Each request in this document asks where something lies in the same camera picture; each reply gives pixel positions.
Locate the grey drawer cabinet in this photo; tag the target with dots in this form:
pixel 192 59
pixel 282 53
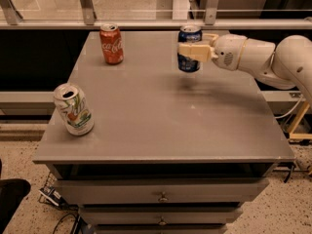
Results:
pixel 153 121

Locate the blue pepsi can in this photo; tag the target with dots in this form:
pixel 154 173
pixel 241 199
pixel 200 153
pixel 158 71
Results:
pixel 188 33

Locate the middle grey drawer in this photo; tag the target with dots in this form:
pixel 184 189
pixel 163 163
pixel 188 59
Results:
pixel 160 215

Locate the black chair seat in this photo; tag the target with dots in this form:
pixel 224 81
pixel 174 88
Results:
pixel 12 192

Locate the wire basket with items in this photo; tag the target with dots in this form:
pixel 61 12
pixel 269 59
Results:
pixel 49 195

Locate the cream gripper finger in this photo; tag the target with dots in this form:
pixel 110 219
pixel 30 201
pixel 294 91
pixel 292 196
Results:
pixel 209 38
pixel 197 51

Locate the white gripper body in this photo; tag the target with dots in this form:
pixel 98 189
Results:
pixel 227 52

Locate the white green soda can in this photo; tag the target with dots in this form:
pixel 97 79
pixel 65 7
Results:
pixel 73 109

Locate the metal glass railing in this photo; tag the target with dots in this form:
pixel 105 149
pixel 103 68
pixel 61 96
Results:
pixel 154 14

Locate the top grey drawer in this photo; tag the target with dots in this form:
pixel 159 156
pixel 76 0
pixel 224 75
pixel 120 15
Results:
pixel 154 191

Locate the grey drawer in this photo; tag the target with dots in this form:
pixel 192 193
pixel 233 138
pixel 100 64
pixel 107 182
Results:
pixel 160 215
pixel 154 191

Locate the red coca-cola can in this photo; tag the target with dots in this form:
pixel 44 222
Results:
pixel 111 43

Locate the yellow wooden frame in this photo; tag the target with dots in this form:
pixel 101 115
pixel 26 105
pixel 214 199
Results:
pixel 292 134

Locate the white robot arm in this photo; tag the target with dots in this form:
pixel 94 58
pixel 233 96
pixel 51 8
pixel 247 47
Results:
pixel 282 66

